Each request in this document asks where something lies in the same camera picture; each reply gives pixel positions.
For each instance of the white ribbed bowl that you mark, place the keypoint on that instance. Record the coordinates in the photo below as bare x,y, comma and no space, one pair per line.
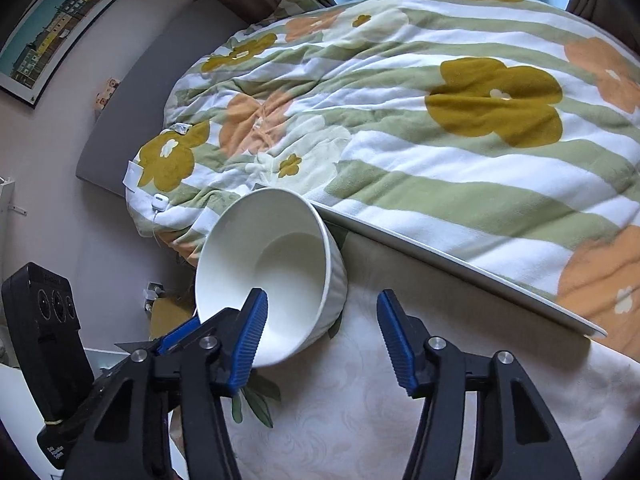
290,270

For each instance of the yellow box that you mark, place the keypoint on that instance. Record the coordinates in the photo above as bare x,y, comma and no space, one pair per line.
172,317

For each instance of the cream floral tablecloth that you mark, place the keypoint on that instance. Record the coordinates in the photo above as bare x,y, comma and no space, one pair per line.
325,410

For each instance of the white wall rack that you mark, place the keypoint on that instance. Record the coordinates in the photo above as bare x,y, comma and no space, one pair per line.
7,195

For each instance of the pink wall sticker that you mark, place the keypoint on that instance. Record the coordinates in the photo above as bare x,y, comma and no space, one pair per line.
107,91

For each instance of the wall poster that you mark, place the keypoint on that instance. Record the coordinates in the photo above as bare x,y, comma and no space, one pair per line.
60,25

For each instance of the white plug adapter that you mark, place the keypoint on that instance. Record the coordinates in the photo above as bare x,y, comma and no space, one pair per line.
152,292

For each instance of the grey headboard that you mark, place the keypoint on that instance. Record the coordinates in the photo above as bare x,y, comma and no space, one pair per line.
130,110

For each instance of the floral striped blanket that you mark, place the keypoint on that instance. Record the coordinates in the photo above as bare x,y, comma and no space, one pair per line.
400,160

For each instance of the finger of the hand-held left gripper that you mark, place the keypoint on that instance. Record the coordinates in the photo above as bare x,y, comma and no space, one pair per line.
175,335

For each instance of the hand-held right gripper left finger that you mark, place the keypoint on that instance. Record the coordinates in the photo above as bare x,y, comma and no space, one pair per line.
250,340

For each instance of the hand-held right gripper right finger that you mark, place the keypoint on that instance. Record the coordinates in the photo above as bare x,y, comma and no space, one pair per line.
395,340

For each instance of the white earbuds case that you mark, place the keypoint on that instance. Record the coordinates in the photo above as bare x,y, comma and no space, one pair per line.
159,202

